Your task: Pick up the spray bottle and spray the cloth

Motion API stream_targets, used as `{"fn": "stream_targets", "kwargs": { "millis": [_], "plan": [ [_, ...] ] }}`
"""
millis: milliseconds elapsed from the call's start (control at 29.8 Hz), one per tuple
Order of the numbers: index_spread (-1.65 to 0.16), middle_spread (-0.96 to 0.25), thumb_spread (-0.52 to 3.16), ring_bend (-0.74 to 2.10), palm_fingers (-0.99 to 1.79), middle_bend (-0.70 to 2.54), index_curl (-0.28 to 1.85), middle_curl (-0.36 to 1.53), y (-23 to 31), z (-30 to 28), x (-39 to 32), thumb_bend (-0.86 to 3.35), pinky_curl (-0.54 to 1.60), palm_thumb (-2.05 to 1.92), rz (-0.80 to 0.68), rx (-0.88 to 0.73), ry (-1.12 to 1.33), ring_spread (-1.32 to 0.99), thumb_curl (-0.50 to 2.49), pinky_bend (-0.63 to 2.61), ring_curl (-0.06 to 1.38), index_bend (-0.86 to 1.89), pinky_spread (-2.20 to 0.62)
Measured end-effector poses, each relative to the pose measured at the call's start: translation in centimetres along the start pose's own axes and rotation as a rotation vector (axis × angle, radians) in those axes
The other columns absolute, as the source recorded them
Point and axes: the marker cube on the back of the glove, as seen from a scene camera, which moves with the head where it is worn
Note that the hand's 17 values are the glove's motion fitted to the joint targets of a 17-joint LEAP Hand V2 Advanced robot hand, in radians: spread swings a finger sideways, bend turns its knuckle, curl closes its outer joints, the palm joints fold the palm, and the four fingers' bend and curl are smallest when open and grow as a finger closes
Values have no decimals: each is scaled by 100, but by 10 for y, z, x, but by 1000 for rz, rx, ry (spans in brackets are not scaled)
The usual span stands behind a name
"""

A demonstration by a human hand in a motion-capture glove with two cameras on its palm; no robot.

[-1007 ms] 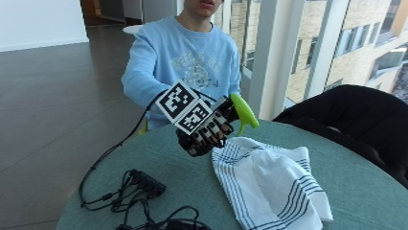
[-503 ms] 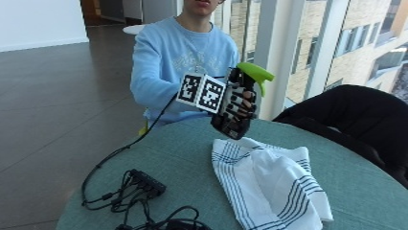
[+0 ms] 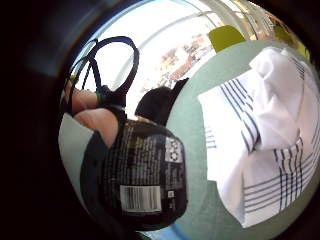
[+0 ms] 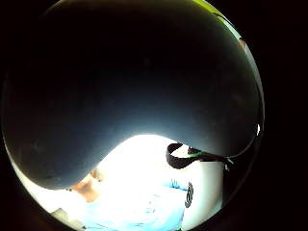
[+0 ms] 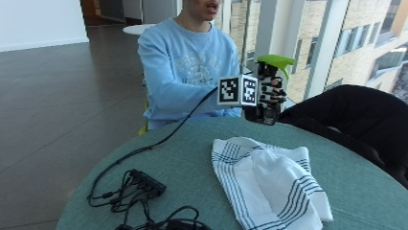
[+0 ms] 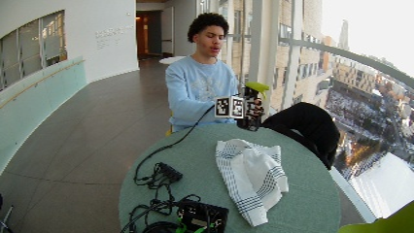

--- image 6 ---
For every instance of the the person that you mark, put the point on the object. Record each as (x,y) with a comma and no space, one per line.
(195,81)

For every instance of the white cube with black markers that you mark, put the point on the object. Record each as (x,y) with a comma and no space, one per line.
(229,107)

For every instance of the white striped dish cloth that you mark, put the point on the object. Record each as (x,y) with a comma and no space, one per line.
(254,174)

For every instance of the wooden handrail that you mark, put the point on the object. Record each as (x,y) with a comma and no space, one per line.
(38,82)

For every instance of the yellow chair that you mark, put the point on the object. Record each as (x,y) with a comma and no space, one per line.
(169,131)

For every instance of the grey window railing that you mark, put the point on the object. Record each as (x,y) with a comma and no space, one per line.
(345,53)

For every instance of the black jacket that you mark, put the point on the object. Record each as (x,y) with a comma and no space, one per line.
(307,126)

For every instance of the white round table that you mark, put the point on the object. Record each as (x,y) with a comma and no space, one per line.
(172,59)

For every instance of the black spray bottle green trigger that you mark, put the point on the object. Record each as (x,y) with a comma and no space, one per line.
(251,124)

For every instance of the black electronics box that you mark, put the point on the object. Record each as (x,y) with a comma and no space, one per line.
(202,215)

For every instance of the lime green chair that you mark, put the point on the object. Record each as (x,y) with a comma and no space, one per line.
(383,223)

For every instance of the dark doorway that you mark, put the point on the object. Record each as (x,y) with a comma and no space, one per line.
(148,34)

